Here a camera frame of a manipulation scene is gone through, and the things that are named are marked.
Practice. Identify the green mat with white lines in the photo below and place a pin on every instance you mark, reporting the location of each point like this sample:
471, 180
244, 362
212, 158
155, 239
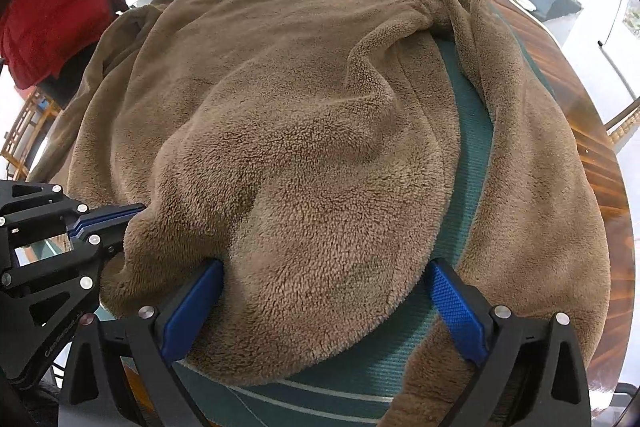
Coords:
465, 157

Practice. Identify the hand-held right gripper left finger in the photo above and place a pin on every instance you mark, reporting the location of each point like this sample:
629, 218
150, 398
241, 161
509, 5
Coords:
195, 307

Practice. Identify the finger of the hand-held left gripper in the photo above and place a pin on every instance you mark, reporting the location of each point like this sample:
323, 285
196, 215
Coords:
107, 212
100, 242

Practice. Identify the wooden lattice chair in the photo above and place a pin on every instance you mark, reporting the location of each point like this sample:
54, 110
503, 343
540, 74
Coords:
25, 132

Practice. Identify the brown fleece sweater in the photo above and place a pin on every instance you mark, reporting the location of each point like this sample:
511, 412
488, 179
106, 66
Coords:
310, 147

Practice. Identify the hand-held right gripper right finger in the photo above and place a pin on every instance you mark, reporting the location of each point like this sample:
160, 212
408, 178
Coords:
457, 312

